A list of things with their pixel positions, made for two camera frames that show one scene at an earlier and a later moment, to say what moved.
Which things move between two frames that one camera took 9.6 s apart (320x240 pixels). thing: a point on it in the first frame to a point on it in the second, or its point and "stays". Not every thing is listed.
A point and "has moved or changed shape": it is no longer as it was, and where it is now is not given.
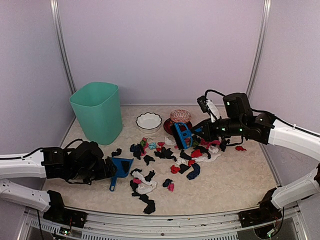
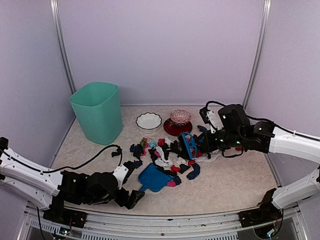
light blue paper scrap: (152, 146) stays
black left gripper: (110, 172) to (132, 199)
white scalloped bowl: (148, 123) stays
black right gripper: (208, 134) to (208, 145)
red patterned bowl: (168, 125) stays
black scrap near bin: (119, 151) stays
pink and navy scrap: (167, 183) to (175, 181)
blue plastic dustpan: (120, 173) has moved or changed shape
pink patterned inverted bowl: (180, 115) stays
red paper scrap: (174, 169) stays
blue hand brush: (185, 134) to (190, 145)
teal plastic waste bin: (98, 107) stays
